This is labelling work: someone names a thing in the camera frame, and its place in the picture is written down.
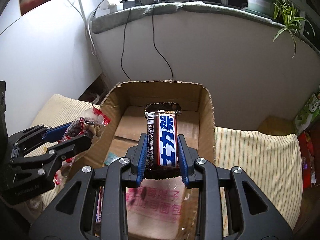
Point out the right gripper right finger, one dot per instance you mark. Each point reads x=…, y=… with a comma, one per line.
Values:
x=230, y=204

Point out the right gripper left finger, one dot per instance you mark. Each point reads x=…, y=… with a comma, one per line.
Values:
x=92, y=205

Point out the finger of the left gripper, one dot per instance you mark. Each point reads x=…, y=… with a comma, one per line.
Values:
x=55, y=152
x=50, y=132

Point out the dark red jujube snack bag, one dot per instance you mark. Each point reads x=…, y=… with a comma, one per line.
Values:
x=90, y=123

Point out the bagged toast bread loaf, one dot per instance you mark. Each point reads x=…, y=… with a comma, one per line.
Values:
x=154, y=209

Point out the snickers bar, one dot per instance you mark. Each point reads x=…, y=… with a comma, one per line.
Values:
x=162, y=146

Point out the open cardboard box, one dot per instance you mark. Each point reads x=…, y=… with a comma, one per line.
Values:
x=142, y=93

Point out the red gift box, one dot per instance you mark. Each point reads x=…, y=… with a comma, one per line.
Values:
x=309, y=149

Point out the green snack bag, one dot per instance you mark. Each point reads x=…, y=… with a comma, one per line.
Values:
x=307, y=115

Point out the white power adapter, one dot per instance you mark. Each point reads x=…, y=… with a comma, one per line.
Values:
x=112, y=5

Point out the potted spider plant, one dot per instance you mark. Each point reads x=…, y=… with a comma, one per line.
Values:
x=292, y=15

